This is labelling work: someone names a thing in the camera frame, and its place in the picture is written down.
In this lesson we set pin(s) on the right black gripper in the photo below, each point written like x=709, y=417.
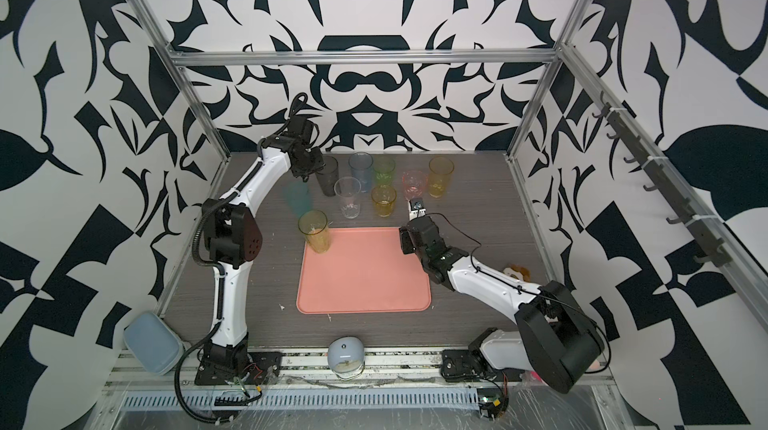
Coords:
x=406, y=235

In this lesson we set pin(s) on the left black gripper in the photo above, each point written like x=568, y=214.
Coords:
x=320, y=165

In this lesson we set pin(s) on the smoky grey tall glass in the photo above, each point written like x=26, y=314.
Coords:
x=328, y=176

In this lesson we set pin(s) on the pink plastic tray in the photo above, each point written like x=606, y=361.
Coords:
x=364, y=271

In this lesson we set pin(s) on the clear tall glass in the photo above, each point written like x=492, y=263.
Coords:
x=348, y=191

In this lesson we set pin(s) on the light green tall glass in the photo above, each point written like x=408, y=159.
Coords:
x=314, y=226

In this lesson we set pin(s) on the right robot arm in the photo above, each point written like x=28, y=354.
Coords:
x=554, y=339

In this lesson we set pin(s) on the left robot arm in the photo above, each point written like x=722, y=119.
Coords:
x=228, y=239

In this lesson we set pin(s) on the yellow short glass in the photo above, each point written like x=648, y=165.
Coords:
x=383, y=198

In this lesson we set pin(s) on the pink short glass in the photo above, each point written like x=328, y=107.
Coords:
x=414, y=183

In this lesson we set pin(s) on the teal frosted glass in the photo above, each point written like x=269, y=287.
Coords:
x=298, y=198

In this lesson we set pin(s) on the blue tall glass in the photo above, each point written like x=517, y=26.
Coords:
x=361, y=168

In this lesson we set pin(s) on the orange tall glass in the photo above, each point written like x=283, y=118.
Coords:
x=441, y=169

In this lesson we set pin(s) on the green short glass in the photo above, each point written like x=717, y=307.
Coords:
x=384, y=169

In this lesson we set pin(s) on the brown white flower toy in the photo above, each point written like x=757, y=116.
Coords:
x=518, y=272

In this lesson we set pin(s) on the white round timer device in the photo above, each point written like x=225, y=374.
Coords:
x=346, y=357

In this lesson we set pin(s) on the pink plush pig toy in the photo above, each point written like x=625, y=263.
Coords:
x=531, y=378

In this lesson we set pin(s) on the light blue container lid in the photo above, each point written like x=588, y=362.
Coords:
x=156, y=347

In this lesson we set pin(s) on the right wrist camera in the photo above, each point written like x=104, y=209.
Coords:
x=416, y=208

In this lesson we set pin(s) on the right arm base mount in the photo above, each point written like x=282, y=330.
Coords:
x=468, y=365

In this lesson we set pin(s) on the white slotted cable duct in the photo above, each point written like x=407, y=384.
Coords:
x=340, y=399

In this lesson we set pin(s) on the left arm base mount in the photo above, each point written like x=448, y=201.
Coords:
x=222, y=365

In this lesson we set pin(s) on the black wall hook rail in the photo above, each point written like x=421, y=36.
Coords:
x=659, y=171

